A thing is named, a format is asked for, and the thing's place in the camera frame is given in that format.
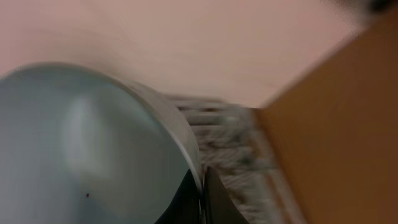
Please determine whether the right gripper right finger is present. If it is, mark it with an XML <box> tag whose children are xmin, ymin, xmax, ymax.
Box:
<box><xmin>203</xmin><ymin>167</ymin><xmax>249</xmax><ymax>224</ymax></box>

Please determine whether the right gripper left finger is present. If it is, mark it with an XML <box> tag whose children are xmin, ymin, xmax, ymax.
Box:
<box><xmin>155</xmin><ymin>170</ymin><xmax>200</xmax><ymax>224</ymax></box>

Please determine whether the light blue bowl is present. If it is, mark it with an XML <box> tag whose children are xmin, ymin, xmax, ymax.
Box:
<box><xmin>1</xmin><ymin>63</ymin><xmax>203</xmax><ymax>223</ymax></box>

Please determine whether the grey dishwasher rack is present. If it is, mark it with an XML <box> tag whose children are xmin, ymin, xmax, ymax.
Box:
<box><xmin>169</xmin><ymin>96</ymin><xmax>307</xmax><ymax>224</ymax></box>

